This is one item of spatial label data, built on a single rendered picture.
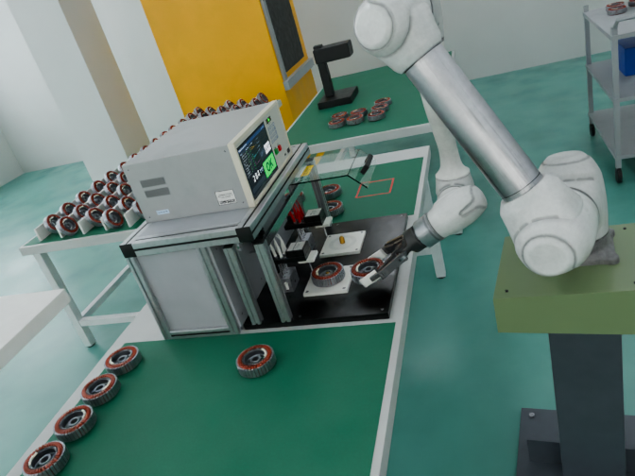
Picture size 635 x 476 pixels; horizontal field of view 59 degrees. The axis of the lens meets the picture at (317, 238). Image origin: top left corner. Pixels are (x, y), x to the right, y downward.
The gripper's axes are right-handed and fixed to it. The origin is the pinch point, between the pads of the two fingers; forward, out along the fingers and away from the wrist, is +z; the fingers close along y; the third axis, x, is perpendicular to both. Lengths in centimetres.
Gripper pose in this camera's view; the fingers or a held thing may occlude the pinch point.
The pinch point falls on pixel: (369, 270)
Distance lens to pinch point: 175.0
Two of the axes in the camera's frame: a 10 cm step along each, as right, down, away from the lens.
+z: -6.9, 5.3, 4.9
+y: 2.2, -4.9, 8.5
